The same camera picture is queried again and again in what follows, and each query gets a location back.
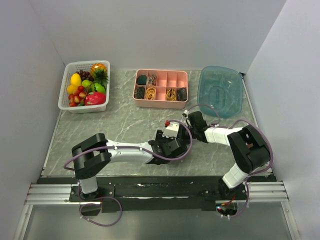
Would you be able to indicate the white plastic fruit basket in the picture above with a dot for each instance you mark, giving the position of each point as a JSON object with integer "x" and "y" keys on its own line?
{"x": 70, "y": 69}

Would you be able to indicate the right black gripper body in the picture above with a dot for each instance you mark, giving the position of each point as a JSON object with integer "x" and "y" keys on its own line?
{"x": 192, "y": 130}

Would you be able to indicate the rolled dark patterned tie right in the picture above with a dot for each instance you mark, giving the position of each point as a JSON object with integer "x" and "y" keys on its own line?
{"x": 182, "y": 94}

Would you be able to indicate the pink dragon fruit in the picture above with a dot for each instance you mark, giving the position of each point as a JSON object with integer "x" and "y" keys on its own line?
{"x": 94, "y": 98}

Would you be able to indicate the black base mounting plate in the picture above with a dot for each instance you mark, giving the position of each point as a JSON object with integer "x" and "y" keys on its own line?
{"x": 148, "y": 193}

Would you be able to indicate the red cherry bunch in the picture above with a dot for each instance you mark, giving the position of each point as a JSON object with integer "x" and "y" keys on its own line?
{"x": 77, "y": 98}

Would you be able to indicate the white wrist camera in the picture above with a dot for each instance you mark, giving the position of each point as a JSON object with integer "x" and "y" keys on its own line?
{"x": 171, "y": 129}
{"x": 186, "y": 120}

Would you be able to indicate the rolled colourful dotted tie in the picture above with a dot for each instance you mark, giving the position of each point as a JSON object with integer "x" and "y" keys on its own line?
{"x": 151, "y": 80}

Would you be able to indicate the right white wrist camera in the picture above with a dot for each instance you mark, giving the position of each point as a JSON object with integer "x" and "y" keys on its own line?
{"x": 186, "y": 120}

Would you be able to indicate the pink compartment organizer box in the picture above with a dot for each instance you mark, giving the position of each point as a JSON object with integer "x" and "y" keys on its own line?
{"x": 166, "y": 79}

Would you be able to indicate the rolled dark patterned tie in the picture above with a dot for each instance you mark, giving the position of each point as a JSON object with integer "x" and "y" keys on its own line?
{"x": 182, "y": 94}
{"x": 139, "y": 93}

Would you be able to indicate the yellow lemon upper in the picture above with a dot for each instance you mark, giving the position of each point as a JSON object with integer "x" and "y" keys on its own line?
{"x": 76, "y": 80}

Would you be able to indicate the dark purple grapes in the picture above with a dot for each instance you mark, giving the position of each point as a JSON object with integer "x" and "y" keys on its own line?
{"x": 85, "y": 75}

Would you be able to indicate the rolled dark patterned tie left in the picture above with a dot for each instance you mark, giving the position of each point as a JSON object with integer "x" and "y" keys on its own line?
{"x": 139, "y": 93}

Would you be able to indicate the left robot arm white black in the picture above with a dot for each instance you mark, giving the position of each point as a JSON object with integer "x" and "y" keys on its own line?
{"x": 91, "y": 155}

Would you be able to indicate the light green pear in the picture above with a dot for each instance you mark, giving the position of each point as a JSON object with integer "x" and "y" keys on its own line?
{"x": 86, "y": 83}

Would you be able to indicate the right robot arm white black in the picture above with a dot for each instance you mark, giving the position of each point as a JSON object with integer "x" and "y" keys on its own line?
{"x": 249, "y": 146}

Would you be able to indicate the aluminium rail frame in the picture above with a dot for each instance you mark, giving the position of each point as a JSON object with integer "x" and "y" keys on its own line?
{"x": 56, "y": 190}

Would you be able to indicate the rolled yellow tie left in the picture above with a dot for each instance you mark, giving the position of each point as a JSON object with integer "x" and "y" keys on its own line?
{"x": 150, "y": 93}

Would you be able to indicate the orange pineapple with leaves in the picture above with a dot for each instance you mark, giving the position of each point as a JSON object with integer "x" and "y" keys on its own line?
{"x": 99, "y": 73}

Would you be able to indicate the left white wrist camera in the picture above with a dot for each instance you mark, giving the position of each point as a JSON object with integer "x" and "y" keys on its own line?
{"x": 171, "y": 129}

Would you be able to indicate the rolled yellow tie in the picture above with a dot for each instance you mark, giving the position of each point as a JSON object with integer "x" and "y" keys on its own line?
{"x": 150, "y": 93}
{"x": 171, "y": 95}

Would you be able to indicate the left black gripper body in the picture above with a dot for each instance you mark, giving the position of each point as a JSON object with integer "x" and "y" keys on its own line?
{"x": 168, "y": 161}

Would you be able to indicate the rolled yellow tie right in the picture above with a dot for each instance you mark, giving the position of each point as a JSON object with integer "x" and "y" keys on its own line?
{"x": 171, "y": 95}

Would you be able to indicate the rolled dark green tie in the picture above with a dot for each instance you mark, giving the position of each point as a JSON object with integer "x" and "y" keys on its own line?
{"x": 141, "y": 80}

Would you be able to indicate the yellow lemon lower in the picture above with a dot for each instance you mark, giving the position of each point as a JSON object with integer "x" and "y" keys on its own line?
{"x": 71, "y": 88}

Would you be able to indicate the teal translucent plastic tub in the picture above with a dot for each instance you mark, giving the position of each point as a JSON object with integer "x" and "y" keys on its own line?
{"x": 220, "y": 92}

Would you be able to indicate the yellow lemon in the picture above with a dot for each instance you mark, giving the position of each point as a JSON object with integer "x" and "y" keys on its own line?
{"x": 71, "y": 88}
{"x": 76, "y": 80}

